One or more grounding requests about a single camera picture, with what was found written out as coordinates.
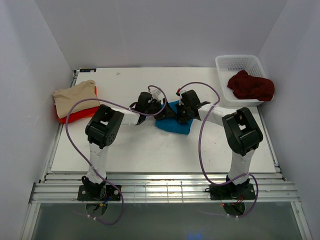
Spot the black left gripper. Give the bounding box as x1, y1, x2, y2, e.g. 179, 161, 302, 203
144, 98, 177, 122

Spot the blue t shirt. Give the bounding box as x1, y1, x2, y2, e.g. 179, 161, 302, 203
155, 116, 193, 135

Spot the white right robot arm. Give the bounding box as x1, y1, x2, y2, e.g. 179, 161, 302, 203
176, 90, 263, 201

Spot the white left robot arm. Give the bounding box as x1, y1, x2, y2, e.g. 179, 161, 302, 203
81, 92, 176, 200

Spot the white plastic basket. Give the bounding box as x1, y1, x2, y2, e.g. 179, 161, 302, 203
215, 55, 275, 107

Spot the dark red t shirt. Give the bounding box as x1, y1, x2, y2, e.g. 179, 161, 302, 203
227, 70, 275, 102

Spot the orange folded t shirt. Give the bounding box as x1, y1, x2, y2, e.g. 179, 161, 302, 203
56, 87, 99, 124

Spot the beige folded t shirt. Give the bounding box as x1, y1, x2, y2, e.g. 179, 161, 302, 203
52, 80, 100, 119

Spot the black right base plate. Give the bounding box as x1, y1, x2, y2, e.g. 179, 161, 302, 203
204, 183, 256, 200

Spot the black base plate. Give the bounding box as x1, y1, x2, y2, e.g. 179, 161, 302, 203
204, 183, 256, 200
76, 185, 121, 202

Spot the aluminium rail frame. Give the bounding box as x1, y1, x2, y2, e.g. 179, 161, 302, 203
21, 168, 312, 240

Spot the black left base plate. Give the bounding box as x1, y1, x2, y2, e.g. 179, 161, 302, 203
76, 185, 121, 202

